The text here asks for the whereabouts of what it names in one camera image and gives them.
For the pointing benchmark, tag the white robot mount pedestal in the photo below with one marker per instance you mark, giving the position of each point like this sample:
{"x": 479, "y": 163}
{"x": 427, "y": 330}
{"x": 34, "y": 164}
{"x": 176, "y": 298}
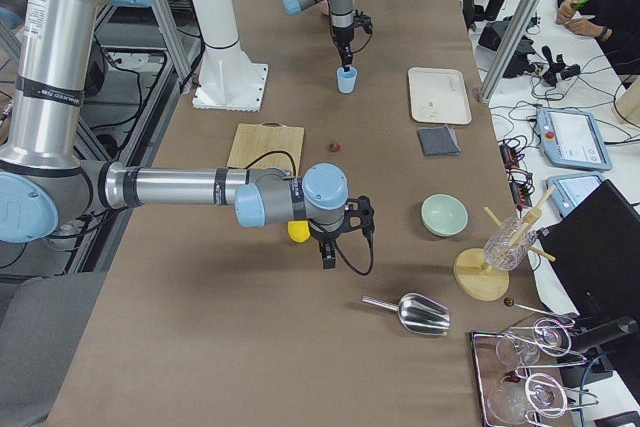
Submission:
{"x": 227, "y": 79}

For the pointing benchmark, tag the aluminium frame post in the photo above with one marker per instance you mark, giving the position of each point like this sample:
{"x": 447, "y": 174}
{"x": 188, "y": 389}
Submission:
{"x": 507, "y": 48}

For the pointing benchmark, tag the yellow lemon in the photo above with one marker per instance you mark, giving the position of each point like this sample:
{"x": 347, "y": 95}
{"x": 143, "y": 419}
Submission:
{"x": 298, "y": 231}

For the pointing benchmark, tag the metal ice scoop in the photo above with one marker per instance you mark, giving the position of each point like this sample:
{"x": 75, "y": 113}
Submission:
{"x": 417, "y": 313}

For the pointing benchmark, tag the black monitor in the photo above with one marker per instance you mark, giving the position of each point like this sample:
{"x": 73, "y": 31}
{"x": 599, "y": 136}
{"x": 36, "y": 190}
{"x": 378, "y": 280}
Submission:
{"x": 596, "y": 250}

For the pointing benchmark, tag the wooden cup tree stand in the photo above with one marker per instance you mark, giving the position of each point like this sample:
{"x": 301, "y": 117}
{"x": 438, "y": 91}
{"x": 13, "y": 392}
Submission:
{"x": 476, "y": 277}

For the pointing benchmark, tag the clear glass on stand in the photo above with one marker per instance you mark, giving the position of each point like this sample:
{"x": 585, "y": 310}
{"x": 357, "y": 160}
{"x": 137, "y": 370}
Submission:
{"x": 504, "y": 253}

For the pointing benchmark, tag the grey folded cloth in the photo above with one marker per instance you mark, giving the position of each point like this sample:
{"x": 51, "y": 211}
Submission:
{"x": 438, "y": 141}

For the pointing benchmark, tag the wine glass rack tray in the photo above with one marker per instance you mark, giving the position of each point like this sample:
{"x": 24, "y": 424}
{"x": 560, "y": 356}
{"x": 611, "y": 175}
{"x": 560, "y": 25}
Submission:
{"x": 517, "y": 378}

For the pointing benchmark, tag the red strawberry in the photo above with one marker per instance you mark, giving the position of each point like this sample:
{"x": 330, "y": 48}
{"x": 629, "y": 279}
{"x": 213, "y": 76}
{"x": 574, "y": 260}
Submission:
{"x": 334, "y": 147}

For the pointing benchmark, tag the blue teach pendant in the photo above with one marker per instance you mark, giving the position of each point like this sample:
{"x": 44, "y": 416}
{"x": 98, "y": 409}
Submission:
{"x": 570, "y": 138}
{"x": 571, "y": 190}

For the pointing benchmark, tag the cream rabbit tray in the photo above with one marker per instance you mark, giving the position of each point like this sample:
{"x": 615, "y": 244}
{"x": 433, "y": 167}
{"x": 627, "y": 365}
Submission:
{"x": 438, "y": 95}

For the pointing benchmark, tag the pink bowl of ice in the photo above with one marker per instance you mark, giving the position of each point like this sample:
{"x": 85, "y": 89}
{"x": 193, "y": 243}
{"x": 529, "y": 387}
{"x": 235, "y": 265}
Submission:
{"x": 324, "y": 7}

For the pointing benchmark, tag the mint green bowl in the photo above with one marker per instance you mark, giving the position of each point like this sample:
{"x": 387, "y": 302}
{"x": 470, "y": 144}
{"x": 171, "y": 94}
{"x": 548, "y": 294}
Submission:
{"x": 444, "y": 215}

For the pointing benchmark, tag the wooden cutting board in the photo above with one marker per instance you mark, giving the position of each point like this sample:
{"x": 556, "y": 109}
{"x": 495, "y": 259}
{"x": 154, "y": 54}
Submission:
{"x": 266, "y": 145}

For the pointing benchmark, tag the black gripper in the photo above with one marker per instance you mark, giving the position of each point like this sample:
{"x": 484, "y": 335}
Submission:
{"x": 323, "y": 236}
{"x": 342, "y": 36}

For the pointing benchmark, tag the light blue plastic cup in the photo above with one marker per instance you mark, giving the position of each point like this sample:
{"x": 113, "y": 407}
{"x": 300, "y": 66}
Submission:
{"x": 346, "y": 78}

